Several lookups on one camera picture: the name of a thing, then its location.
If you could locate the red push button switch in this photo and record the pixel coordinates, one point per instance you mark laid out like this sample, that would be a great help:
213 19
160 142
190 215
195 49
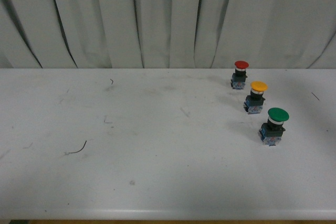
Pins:
238 78

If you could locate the yellow push button switch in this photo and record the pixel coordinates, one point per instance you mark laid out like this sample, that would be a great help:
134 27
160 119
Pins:
253 103

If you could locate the green push button switch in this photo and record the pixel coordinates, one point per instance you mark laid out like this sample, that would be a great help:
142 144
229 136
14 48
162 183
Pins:
271 132

